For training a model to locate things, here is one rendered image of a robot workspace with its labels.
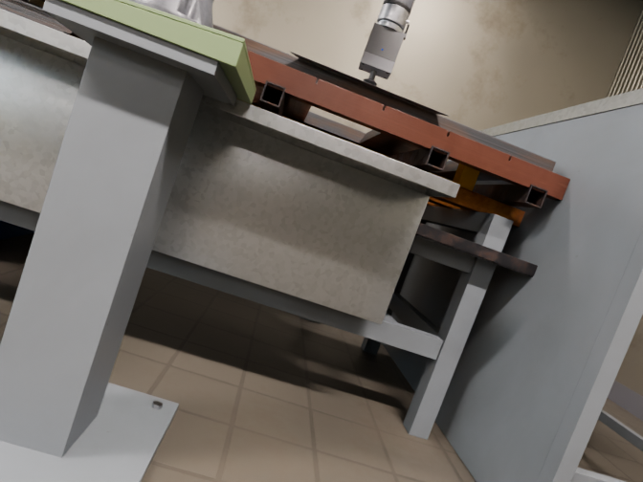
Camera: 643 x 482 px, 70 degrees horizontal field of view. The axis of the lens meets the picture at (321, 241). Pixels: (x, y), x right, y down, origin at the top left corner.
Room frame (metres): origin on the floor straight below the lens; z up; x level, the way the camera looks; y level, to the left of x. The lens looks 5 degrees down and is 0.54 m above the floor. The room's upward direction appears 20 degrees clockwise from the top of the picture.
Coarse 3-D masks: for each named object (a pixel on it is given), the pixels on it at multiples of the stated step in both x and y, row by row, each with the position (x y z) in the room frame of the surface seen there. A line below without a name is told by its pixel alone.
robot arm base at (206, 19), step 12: (132, 0) 0.69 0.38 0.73; (144, 0) 0.68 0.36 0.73; (156, 0) 0.69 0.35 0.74; (168, 0) 0.69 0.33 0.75; (180, 0) 0.70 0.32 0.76; (192, 0) 0.72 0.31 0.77; (204, 0) 0.74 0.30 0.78; (168, 12) 0.69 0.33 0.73; (180, 12) 0.70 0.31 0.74; (192, 12) 0.72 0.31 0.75; (204, 12) 0.73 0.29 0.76; (204, 24) 0.73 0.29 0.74
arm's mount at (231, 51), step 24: (72, 0) 0.62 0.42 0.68; (96, 0) 0.63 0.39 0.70; (120, 0) 0.63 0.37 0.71; (144, 24) 0.64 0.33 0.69; (168, 24) 0.64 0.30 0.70; (192, 24) 0.64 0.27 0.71; (192, 48) 0.64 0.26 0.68; (216, 48) 0.65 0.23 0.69; (240, 48) 0.65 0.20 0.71; (240, 72) 0.70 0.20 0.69; (240, 96) 0.87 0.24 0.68
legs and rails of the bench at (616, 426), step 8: (600, 416) 1.53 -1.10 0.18; (608, 416) 1.51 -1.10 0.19; (608, 424) 1.49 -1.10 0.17; (616, 424) 1.46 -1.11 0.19; (616, 432) 1.45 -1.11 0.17; (624, 432) 1.43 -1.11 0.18; (632, 432) 1.41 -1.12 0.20; (632, 440) 1.39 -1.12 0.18; (640, 440) 1.37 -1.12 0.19; (640, 448) 1.36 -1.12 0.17; (576, 472) 0.92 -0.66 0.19; (584, 472) 0.94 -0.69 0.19; (592, 472) 0.95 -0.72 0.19; (576, 480) 0.92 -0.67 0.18; (584, 480) 0.93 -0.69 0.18; (592, 480) 0.93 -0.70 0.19; (600, 480) 0.93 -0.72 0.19; (608, 480) 0.94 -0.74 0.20; (616, 480) 0.96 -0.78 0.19
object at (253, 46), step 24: (264, 48) 1.17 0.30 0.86; (312, 72) 1.19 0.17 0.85; (384, 96) 1.21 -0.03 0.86; (312, 120) 1.82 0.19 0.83; (432, 120) 1.23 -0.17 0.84; (384, 144) 1.68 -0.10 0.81; (408, 144) 1.52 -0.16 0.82; (504, 144) 1.26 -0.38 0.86; (456, 168) 1.68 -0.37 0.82; (552, 168) 1.28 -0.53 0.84
